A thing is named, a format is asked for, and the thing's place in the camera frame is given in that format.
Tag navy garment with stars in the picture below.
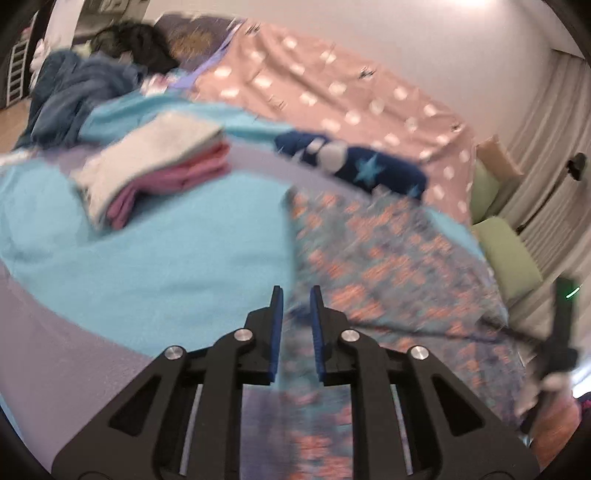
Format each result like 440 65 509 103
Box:
274 130 428 200

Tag floral patterned small pants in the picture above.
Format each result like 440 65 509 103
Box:
277 187 527 480

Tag pink dotted blanket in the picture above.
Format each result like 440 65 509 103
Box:
191 21 478 227

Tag pink folded cloth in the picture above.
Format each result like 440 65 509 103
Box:
104 141 232 232

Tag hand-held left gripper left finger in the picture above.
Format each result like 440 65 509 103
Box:
52 285 284 480

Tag dark blue towel heap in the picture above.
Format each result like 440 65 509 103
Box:
16 50 148 148

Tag white curtain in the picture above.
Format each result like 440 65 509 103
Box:
489 51 591 370

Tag green cushion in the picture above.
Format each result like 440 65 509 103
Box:
468 159 502 222
471 217 543 303

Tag purple pillow with gold print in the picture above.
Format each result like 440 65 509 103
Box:
154 13 245 77

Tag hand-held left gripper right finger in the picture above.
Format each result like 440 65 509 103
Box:
309 285 541 480

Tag cardboard box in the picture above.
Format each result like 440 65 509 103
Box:
475 135 525 195

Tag white folded cloth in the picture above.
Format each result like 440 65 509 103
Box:
71 113 227 232

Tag black clothing heap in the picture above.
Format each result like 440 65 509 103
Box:
90 22 178 75

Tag white shelf rack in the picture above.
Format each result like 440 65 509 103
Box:
7 39 31 107

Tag blue and purple blanket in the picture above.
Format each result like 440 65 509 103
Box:
0 88 509 416

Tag black device on curtain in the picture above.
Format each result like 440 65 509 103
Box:
567 153 588 181

